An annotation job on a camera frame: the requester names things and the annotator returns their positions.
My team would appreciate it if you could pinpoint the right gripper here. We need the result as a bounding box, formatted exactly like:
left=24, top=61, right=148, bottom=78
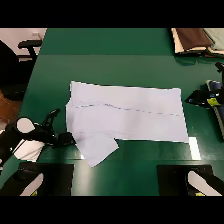
left=184, top=89, right=215, bottom=109

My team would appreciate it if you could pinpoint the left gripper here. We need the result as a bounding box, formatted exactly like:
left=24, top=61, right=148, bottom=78
left=54, top=131, right=77, bottom=149

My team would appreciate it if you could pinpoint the white shirt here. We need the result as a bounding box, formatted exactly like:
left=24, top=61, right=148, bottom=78
left=65, top=80, right=190, bottom=169

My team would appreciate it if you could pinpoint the brown garment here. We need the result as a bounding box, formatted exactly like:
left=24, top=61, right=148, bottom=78
left=175, top=27, right=215, bottom=52

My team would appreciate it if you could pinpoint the grey-green garment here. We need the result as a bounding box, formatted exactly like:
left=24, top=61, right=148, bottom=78
left=202, top=27, right=224, bottom=56

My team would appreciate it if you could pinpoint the black office chair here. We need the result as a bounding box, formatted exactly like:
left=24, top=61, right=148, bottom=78
left=0, top=38, right=44, bottom=102

